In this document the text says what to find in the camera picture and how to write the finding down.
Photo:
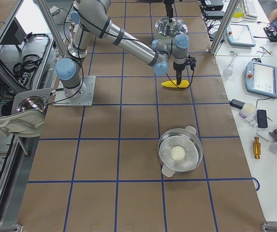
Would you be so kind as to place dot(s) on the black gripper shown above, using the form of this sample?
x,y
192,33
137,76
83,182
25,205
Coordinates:
x,y
169,10
178,67

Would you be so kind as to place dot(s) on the yellow toy corn cob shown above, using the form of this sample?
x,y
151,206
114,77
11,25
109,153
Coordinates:
x,y
173,84

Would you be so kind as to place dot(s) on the glass pot lid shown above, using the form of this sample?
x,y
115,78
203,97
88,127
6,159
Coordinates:
x,y
171,27

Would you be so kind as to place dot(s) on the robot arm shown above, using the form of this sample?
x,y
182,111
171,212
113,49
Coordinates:
x,y
169,2
93,21

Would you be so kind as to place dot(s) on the pale green cooking pot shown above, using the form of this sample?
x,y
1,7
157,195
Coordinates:
x,y
157,37

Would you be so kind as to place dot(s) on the steel steamer pot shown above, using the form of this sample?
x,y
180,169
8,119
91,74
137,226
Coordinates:
x,y
186,138

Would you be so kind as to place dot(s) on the black power adapter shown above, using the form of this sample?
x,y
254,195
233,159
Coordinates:
x,y
236,104

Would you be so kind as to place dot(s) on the yellow tape roll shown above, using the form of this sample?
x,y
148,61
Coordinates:
x,y
239,12

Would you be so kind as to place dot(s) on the far teach pendant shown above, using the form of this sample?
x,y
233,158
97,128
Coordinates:
x,y
240,35

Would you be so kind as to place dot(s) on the teach pendant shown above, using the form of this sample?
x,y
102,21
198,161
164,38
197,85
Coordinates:
x,y
261,79
240,35

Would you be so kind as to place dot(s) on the white steamed bun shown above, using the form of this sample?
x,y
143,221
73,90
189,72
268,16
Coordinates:
x,y
177,153

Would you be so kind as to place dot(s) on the white plastic cup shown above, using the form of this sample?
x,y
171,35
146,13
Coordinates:
x,y
247,110

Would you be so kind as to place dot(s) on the white keyboard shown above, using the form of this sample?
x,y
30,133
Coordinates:
x,y
249,9

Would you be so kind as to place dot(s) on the near teach pendant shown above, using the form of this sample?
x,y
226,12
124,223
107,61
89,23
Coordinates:
x,y
261,79

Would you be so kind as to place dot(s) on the black smartphone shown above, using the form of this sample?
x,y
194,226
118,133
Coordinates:
x,y
262,119

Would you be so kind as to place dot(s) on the gold metal cylinder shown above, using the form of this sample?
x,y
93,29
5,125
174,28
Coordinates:
x,y
256,148

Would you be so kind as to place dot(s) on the aluminium frame post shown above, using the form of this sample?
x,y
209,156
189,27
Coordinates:
x,y
223,26

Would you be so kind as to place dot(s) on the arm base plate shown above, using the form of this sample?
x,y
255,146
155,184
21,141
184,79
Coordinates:
x,y
82,95

